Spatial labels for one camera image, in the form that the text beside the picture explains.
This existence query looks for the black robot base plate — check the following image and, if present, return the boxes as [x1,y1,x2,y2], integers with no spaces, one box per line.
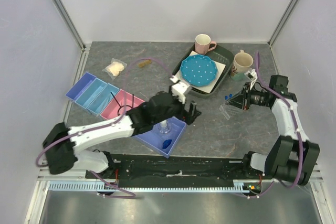
[98,154,262,187]

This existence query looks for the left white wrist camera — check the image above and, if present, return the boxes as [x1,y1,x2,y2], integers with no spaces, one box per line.
[170,76,192,104]

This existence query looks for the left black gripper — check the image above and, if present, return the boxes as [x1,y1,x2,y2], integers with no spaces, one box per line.
[153,85,201,125]

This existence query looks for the tan test tube brush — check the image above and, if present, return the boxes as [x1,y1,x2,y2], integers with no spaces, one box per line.
[138,59,152,68]

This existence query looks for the cream floral mug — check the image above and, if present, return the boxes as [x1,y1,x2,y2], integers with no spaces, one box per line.
[230,50,254,81]

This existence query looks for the white square plate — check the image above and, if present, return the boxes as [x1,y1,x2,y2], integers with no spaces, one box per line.
[175,51,226,94]

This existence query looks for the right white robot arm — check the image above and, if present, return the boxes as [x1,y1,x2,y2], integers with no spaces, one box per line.
[223,75,320,185]

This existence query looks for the glass stirring rod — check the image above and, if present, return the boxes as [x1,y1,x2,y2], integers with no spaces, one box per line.
[98,86,119,102]

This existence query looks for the round flask white stopper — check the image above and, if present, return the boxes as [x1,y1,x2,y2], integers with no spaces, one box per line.
[153,120,173,136]

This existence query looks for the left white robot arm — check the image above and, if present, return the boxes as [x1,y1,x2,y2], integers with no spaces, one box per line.
[42,92,202,178]

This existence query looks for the slotted cable duct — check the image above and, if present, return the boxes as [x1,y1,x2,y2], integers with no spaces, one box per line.
[48,180,258,193]

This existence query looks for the clear test tube rack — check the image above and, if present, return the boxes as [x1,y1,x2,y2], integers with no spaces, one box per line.
[219,103,243,120]

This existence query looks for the blue polka dot plate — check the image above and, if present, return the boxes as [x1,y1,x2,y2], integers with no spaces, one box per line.
[180,54,218,87]

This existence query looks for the multicolour compartment organizer tray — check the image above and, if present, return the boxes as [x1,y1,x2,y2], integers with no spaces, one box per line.
[66,72,186,158]

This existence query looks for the bag of cotton balls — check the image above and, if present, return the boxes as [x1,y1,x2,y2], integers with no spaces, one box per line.
[102,58,127,80]

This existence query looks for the pink ceramic mug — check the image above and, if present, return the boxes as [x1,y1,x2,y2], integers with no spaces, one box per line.
[194,34,217,55]

